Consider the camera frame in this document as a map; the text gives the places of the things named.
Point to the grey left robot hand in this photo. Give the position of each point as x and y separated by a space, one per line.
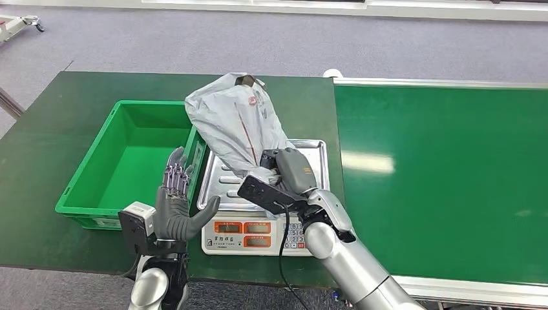
171 214

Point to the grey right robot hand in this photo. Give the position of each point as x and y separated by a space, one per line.
295 171

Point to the grey plastic mailer package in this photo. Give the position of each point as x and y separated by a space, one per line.
231 124

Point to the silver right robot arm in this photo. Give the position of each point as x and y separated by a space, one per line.
347 261

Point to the green conveyor belt machine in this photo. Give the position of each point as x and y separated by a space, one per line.
449 179

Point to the steel ribbed scale tray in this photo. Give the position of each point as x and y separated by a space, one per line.
218 192

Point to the white electronic scale body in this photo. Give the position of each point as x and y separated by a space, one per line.
235 241

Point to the green plastic crate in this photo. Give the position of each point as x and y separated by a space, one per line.
128 158

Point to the grey metal bar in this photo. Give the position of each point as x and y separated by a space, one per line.
9 102

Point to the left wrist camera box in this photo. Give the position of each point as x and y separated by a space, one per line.
139 216

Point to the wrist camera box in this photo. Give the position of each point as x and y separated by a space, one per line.
139 216
265 194

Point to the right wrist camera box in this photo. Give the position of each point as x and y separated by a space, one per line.
265 194

